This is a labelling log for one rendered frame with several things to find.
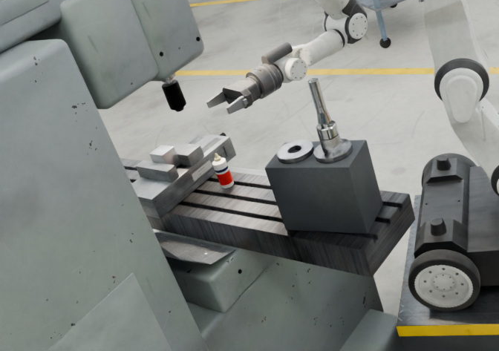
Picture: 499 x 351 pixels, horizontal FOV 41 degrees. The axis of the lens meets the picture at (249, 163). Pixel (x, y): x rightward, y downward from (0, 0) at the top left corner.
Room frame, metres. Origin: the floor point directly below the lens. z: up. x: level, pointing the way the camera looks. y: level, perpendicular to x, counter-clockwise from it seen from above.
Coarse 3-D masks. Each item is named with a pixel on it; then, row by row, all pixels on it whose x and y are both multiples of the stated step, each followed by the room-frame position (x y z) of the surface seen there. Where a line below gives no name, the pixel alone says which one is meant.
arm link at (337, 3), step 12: (324, 0) 1.97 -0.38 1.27; (336, 0) 1.96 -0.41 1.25; (348, 0) 1.98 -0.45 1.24; (324, 12) 2.05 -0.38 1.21; (336, 12) 1.98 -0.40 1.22; (348, 12) 1.96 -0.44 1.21; (360, 12) 1.98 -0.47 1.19; (324, 24) 2.05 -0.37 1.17; (348, 24) 1.95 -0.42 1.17; (360, 24) 1.97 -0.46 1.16; (360, 36) 1.96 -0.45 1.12
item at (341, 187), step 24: (288, 144) 1.47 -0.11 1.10; (312, 144) 1.42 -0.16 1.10; (360, 144) 1.37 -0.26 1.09; (288, 168) 1.38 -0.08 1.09; (312, 168) 1.34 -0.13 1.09; (336, 168) 1.30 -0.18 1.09; (360, 168) 1.32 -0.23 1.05; (288, 192) 1.39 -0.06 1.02; (312, 192) 1.35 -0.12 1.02; (336, 192) 1.31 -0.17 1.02; (360, 192) 1.30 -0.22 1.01; (288, 216) 1.40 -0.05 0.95; (312, 216) 1.36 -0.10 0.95; (336, 216) 1.32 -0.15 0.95; (360, 216) 1.29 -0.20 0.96
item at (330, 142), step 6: (330, 132) 1.35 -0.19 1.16; (336, 132) 1.35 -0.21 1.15; (324, 138) 1.35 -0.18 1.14; (330, 138) 1.35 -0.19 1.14; (336, 138) 1.35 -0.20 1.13; (324, 144) 1.35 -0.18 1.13; (330, 144) 1.35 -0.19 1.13; (336, 144) 1.35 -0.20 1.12; (324, 150) 1.36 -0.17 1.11; (330, 150) 1.35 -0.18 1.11; (336, 150) 1.35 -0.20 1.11
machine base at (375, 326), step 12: (372, 312) 1.82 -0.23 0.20; (384, 312) 1.80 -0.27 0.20; (360, 324) 1.78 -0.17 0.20; (372, 324) 1.76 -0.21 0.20; (384, 324) 1.74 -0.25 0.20; (396, 324) 1.72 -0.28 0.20; (360, 336) 1.73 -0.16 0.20; (372, 336) 1.71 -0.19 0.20; (384, 336) 1.69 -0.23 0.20; (396, 336) 1.69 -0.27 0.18; (348, 348) 1.69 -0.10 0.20; (360, 348) 1.68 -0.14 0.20; (372, 348) 1.66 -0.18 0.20; (384, 348) 1.65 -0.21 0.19; (396, 348) 1.68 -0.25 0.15
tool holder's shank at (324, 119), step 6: (312, 84) 1.36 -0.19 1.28; (318, 84) 1.36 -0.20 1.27; (312, 90) 1.36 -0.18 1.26; (318, 90) 1.36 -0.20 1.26; (312, 96) 1.37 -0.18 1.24; (318, 96) 1.36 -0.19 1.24; (318, 102) 1.36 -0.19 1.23; (324, 102) 1.36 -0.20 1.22; (318, 108) 1.36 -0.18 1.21; (324, 108) 1.36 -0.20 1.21; (318, 114) 1.36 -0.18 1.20; (324, 114) 1.36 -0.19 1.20; (318, 120) 1.37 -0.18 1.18; (324, 120) 1.35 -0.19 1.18; (330, 120) 1.36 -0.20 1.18; (324, 126) 1.36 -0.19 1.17
